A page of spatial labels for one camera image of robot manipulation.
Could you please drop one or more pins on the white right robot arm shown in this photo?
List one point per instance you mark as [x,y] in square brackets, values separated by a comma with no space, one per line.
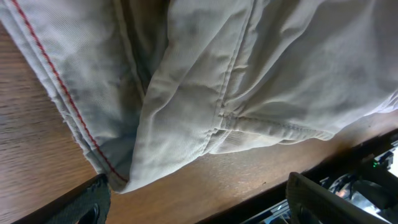
[355,186]

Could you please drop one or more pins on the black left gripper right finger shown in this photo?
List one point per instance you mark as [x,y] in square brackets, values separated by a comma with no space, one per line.
[311,203]

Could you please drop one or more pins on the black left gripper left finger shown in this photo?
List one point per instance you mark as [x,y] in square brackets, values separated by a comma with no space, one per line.
[89,203]

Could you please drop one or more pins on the beige shorts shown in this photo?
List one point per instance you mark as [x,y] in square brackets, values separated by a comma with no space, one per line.
[147,87]

